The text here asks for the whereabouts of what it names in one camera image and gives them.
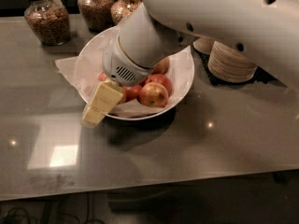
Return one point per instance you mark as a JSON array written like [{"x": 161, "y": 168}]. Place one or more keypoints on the front-right yellow-red apple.
[{"x": 153, "y": 94}]

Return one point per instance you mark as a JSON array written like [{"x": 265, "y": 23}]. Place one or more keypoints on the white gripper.
[{"x": 120, "y": 65}]

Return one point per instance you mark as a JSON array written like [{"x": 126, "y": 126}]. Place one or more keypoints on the top yellow-red apple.
[{"x": 161, "y": 67}]

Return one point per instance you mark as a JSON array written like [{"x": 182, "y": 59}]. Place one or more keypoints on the small centre red apple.
[{"x": 132, "y": 92}]

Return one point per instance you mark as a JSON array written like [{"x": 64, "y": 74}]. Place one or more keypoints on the left-back red apple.
[{"x": 102, "y": 77}]

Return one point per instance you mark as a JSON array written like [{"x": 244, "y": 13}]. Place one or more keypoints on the white paper liner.
[{"x": 180, "y": 66}]

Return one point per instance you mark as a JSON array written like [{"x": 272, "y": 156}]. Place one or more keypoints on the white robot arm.
[{"x": 265, "y": 31}]

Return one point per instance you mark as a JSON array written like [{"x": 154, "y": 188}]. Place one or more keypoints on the right dark red apple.
[{"x": 163, "y": 80}]

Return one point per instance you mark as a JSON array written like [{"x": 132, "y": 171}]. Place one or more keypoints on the white bowl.
[{"x": 90, "y": 53}]

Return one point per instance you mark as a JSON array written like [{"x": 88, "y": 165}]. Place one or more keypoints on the far-left cereal glass jar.
[{"x": 49, "y": 20}]

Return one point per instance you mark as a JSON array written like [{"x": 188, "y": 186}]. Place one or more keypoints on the black tray under stacks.
[{"x": 259, "y": 76}]

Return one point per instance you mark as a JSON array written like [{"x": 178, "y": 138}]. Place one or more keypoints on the large front-left apple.
[{"x": 124, "y": 96}]

